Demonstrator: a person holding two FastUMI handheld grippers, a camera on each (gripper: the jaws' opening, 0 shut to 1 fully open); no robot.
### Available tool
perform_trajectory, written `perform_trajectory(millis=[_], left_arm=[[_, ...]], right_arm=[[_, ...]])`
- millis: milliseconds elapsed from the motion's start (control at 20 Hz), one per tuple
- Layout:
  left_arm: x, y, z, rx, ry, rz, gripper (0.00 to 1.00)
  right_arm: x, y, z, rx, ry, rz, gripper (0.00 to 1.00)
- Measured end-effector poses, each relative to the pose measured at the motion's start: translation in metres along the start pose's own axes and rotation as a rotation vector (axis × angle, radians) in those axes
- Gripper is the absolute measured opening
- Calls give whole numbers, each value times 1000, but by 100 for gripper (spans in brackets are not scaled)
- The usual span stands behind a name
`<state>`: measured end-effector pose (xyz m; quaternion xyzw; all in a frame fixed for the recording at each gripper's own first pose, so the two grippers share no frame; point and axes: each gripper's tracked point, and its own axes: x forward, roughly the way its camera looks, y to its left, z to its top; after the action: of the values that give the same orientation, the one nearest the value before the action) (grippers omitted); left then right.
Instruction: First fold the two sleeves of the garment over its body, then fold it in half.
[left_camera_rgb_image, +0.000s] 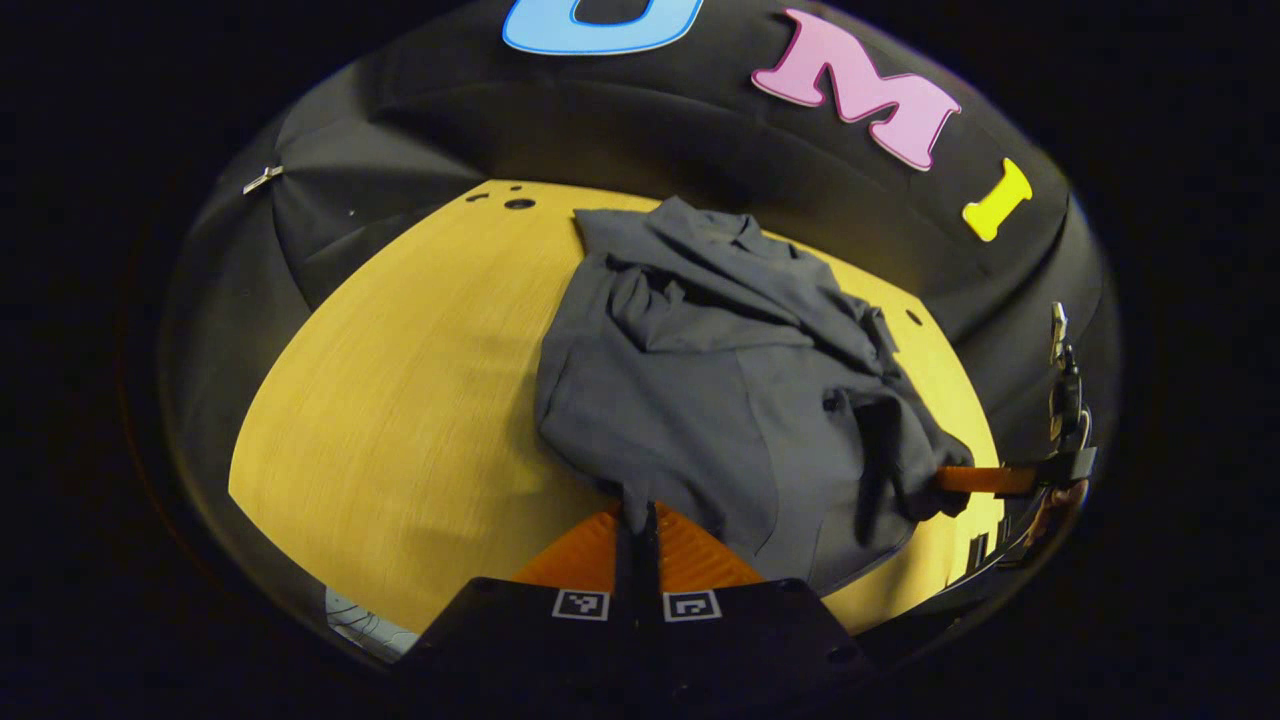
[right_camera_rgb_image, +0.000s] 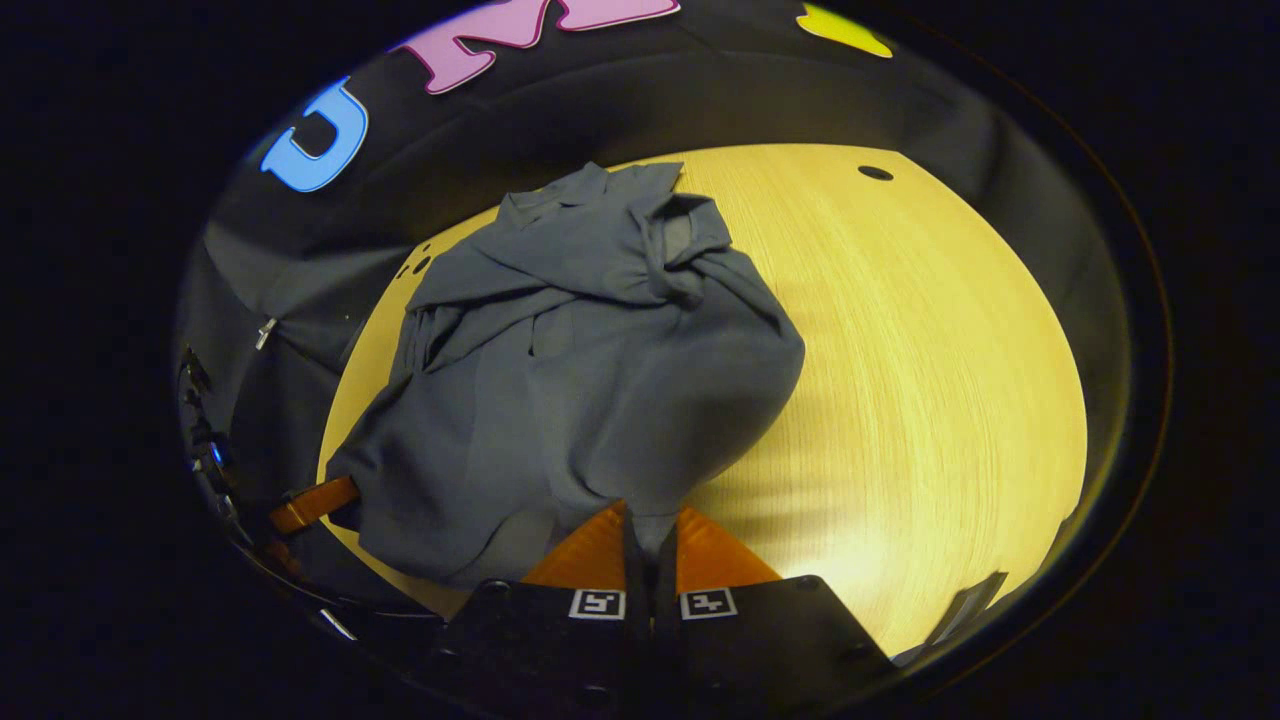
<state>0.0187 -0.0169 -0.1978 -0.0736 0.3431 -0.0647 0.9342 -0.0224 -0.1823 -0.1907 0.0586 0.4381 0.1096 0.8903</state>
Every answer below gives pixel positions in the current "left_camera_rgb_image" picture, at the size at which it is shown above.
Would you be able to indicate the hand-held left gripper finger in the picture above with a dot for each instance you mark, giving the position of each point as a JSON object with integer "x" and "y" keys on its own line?
{"x": 625, "y": 570}
{"x": 648, "y": 570}

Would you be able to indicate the silver metal clip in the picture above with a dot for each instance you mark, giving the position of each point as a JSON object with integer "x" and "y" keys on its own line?
{"x": 262, "y": 178}

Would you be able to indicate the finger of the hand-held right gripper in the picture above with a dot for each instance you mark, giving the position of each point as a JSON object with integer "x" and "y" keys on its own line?
{"x": 990, "y": 480}

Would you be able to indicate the grey long-sleeved shirt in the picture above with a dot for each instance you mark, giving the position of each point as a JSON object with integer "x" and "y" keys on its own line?
{"x": 680, "y": 400}

